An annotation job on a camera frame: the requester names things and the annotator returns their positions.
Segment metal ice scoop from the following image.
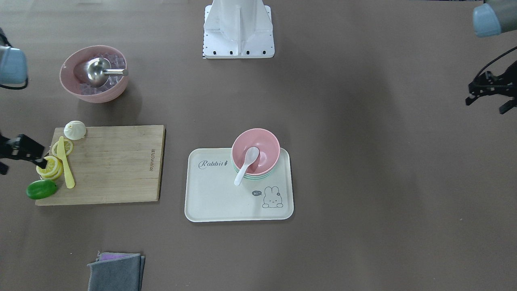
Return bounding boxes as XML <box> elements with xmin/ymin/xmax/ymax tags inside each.
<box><xmin>73</xmin><ymin>57</ymin><xmax>128</xmax><ymax>88</ymax></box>

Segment small pink bowl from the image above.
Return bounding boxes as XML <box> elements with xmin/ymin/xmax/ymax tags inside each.
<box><xmin>231</xmin><ymin>128</ymin><xmax>280</xmax><ymax>177</ymax></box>

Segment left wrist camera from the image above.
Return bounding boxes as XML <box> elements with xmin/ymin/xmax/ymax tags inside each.
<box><xmin>465</xmin><ymin>70</ymin><xmax>509</xmax><ymax>106</ymax></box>

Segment purple cloth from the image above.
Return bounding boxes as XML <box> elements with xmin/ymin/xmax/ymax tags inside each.
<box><xmin>96</xmin><ymin>252</ymin><xmax>141</xmax><ymax>261</ymax></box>

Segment white ceramic spoon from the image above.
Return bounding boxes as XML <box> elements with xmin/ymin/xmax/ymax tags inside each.
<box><xmin>234</xmin><ymin>147</ymin><xmax>260</xmax><ymax>186</ymax></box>

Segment white steamed bun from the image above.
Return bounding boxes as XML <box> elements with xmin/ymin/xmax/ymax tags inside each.
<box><xmin>63</xmin><ymin>121</ymin><xmax>87</xmax><ymax>140</ymax></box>

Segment bottom green bowl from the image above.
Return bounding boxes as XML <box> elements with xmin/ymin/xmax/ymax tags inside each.
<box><xmin>243</xmin><ymin>169</ymin><xmax>275</xmax><ymax>180</ymax></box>

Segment large pink bowl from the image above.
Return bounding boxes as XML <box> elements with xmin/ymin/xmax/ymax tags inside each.
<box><xmin>59</xmin><ymin>45</ymin><xmax>129</xmax><ymax>103</ymax></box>

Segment top green bowl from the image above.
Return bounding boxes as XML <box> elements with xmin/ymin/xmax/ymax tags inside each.
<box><xmin>233</xmin><ymin>162</ymin><xmax>278</xmax><ymax>178</ymax></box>

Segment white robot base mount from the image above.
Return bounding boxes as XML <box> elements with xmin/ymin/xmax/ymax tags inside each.
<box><xmin>202</xmin><ymin>0</ymin><xmax>275</xmax><ymax>59</ymax></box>

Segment grey folded cloth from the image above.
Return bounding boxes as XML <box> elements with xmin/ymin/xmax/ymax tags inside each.
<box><xmin>87</xmin><ymin>255</ymin><xmax>145</xmax><ymax>291</ymax></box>

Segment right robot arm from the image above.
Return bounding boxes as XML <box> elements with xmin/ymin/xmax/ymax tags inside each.
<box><xmin>0</xmin><ymin>30</ymin><xmax>47</xmax><ymax>168</ymax></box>

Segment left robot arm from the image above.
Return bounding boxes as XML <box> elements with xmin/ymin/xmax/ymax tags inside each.
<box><xmin>465</xmin><ymin>0</ymin><xmax>517</xmax><ymax>114</ymax></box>

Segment lemon slice near bun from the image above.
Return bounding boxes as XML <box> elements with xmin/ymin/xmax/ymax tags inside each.
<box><xmin>50</xmin><ymin>139</ymin><xmax>74</xmax><ymax>157</ymax></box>

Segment top lemon slice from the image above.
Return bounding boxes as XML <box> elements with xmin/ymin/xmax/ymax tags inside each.
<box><xmin>36</xmin><ymin>156</ymin><xmax>60</xmax><ymax>177</ymax></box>

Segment yellow plastic knife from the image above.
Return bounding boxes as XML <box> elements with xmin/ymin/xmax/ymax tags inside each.
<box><xmin>57</xmin><ymin>136</ymin><xmax>76</xmax><ymax>189</ymax></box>

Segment lower lemon slice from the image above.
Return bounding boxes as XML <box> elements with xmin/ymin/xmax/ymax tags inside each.
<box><xmin>41</xmin><ymin>161</ymin><xmax>63</xmax><ymax>181</ymax></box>

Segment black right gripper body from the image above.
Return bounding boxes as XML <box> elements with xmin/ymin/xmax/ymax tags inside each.
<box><xmin>0</xmin><ymin>134</ymin><xmax>15</xmax><ymax>175</ymax></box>

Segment green lime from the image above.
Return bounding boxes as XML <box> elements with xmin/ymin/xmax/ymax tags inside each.
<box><xmin>26</xmin><ymin>180</ymin><xmax>58</xmax><ymax>200</ymax></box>

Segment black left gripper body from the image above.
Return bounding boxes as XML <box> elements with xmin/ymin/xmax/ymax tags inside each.
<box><xmin>499</xmin><ymin>61</ymin><xmax>517</xmax><ymax>114</ymax></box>

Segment clear ice cubes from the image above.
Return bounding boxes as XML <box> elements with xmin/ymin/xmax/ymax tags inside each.
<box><xmin>80</xmin><ymin>53</ymin><xmax>127</xmax><ymax>95</ymax></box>

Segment cream rabbit tray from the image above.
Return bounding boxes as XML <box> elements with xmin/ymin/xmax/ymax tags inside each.
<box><xmin>185</xmin><ymin>148</ymin><xmax>295</xmax><ymax>222</ymax></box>

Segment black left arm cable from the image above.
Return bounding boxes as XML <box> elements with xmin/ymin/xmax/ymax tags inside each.
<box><xmin>475</xmin><ymin>46</ymin><xmax>517</xmax><ymax>81</ymax></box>

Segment bamboo cutting board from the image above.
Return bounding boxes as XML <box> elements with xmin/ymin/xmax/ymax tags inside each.
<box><xmin>35</xmin><ymin>125</ymin><xmax>166</xmax><ymax>206</ymax></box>

